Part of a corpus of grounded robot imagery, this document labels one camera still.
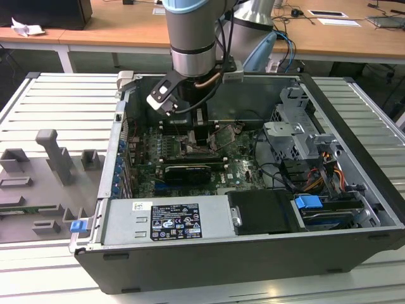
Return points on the CPU with silver top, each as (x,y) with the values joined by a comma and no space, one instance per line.
(191,136)

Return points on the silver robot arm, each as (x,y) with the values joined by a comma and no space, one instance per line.
(190,31)

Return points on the CPU socket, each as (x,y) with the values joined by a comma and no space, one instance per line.
(202,152)

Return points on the black RAM stick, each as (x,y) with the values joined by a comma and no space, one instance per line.
(172,129)

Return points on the pale blue teach pendant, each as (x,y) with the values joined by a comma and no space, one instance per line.
(261,50)

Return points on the black graphics card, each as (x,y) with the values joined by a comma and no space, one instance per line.
(186,174)

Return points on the white plug block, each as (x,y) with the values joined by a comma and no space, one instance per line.
(272,66)

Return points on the wooden desk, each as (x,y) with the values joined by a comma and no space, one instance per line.
(126,28)

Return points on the green motherboard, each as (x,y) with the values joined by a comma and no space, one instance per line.
(243,171)

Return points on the silver metal drive cage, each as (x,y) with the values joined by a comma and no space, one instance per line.
(284,130)

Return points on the black computer mouse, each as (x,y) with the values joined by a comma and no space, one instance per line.
(296,12)

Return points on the silver power supply unit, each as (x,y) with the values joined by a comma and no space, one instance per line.
(126,221)

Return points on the hard disk in blue carrier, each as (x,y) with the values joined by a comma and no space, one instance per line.
(307,201)

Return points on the black box on desk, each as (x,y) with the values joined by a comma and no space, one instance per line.
(47,12)

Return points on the white paper sheet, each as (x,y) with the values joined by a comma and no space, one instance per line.
(338,22)

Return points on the blue case latch tab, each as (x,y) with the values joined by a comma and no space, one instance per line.
(78,227)

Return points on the crumpled white paper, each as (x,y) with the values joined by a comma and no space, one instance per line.
(25,30)

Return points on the black open PC case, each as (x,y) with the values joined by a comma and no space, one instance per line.
(221,269)

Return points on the grey parts rack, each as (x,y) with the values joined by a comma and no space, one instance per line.
(38,190)

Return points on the green RAM stick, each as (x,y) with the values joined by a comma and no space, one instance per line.
(19,209)

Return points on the transparent plastic folder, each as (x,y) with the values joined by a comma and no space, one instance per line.
(386,20)

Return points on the white wrist camera black mount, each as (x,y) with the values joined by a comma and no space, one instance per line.
(161,93)

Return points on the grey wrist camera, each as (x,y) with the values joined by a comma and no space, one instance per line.
(234,75)

